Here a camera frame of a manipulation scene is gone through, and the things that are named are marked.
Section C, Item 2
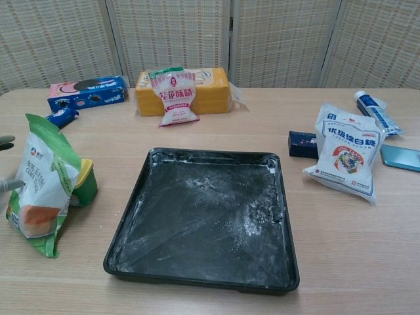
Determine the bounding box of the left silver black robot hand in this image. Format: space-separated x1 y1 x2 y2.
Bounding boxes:
0 135 26 194

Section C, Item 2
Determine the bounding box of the green white corn starch bag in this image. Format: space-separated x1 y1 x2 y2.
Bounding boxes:
5 113 83 259

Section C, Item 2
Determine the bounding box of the red white small packet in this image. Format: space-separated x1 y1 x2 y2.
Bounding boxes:
146 65 201 128

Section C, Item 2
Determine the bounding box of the black baking tray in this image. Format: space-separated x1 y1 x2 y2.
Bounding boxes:
103 147 301 295

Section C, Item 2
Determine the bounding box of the white sugar bag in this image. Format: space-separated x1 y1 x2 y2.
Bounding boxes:
302 102 387 206

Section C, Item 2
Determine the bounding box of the small blue cookie packet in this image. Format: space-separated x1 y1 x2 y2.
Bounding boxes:
45 109 80 129

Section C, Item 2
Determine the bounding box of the green tub with yellow lid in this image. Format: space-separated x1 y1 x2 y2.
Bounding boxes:
70 158 98 207

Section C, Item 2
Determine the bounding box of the blue pink cookie box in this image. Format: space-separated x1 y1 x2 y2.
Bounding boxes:
47 75 129 114

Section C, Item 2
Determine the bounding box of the beige woven folding screen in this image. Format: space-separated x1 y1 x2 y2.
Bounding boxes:
0 0 420 96

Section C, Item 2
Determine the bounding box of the yellow tissue pack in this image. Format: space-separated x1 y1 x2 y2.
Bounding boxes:
135 68 250 117

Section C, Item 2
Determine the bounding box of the dark blue small box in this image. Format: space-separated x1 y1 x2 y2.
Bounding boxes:
288 131 320 161

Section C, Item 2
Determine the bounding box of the blue white toothpaste tube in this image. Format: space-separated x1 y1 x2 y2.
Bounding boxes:
353 90 405 137

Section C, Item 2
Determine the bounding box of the teal smartphone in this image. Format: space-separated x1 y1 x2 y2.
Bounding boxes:
379 144 420 173

